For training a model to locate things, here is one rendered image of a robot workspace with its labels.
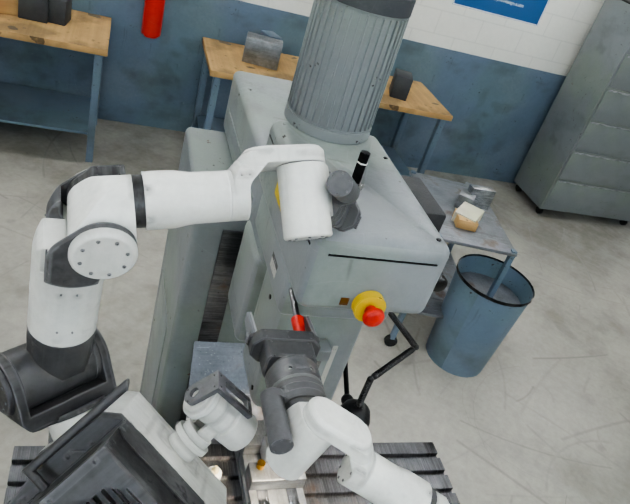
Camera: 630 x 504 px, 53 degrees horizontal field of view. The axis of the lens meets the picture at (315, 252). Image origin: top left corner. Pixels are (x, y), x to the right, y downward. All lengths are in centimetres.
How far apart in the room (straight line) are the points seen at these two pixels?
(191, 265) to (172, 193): 100
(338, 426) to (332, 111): 69
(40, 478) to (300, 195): 51
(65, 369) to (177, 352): 104
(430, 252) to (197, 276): 85
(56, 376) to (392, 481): 50
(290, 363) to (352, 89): 61
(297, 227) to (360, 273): 31
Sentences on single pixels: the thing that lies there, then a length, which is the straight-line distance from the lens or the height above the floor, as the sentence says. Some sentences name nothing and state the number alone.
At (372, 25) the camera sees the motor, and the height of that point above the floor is 215.
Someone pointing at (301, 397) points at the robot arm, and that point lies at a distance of 96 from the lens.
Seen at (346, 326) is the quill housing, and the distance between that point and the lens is 135.
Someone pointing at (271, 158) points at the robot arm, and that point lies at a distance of 79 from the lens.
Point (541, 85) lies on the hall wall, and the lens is 667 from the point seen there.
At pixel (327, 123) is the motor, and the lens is 135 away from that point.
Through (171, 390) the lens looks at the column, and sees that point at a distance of 209.
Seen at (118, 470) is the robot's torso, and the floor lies 173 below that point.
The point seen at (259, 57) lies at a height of 95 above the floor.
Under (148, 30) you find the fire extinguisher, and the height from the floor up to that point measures 86.
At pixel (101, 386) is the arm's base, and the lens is 100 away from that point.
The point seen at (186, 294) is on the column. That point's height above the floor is 127.
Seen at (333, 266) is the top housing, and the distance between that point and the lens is 106.
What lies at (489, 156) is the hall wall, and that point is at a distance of 677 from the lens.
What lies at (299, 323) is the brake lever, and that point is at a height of 171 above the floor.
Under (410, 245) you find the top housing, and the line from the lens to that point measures 110.
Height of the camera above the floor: 241
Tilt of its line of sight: 32 degrees down
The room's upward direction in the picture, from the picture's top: 18 degrees clockwise
